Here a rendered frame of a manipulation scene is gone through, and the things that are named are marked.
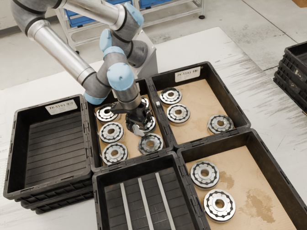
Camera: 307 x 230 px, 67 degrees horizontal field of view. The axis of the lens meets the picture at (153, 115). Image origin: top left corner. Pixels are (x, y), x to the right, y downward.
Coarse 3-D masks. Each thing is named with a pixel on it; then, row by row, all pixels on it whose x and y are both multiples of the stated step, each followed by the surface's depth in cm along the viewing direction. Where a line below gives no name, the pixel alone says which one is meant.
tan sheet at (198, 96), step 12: (192, 84) 113; (204, 84) 113; (192, 96) 109; (204, 96) 108; (192, 108) 104; (204, 108) 104; (216, 108) 103; (192, 120) 100; (204, 120) 100; (180, 132) 97; (192, 132) 97; (204, 132) 96
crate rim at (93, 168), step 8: (136, 80) 104; (152, 96) 98; (88, 112) 96; (160, 112) 92; (88, 120) 93; (160, 120) 89; (88, 128) 90; (88, 136) 88; (168, 136) 85; (88, 144) 86; (152, 152) 81; (160, 152) 81; (128, 160) 80; (136, 160) 80; (96, 168) 80; (104, 168) 79
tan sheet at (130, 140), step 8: (144, 96) 112; (96, 112) 108; (96, 120) 105; (120, 120) 104; (128, 136) 98; (136, 136) 98; (160, 136) 97; (104, 144) 97; (128, 144) 96; (136, 144) 96; (136, 152) 93
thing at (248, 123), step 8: (192, 64) 107; (200, 64) 107; (208, 64) 106; (168, 72) 106; (216, 72) 103; (152, 80) 103; (152, 88) 100; (224, 88) 97; (232, 96) 93; (160, 104) 96; (240, 112) 88; (248, 120) 86; (168, 128) 87; (240, 128) 84; (208, 136) 83; (216, 136) 83; (176, 144) 82; (184, 144) 82; (192, 144) 82
